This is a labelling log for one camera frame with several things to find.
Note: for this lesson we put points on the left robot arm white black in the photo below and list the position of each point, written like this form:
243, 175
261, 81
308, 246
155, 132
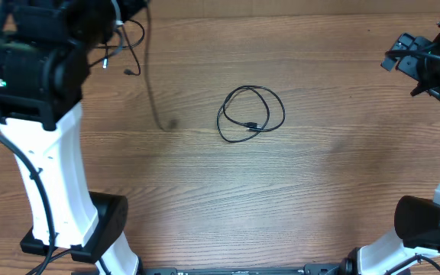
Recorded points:
44, 48

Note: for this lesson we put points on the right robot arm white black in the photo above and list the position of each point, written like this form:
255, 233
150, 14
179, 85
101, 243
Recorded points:
415, 235

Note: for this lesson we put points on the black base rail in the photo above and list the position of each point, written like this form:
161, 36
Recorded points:
308, 269

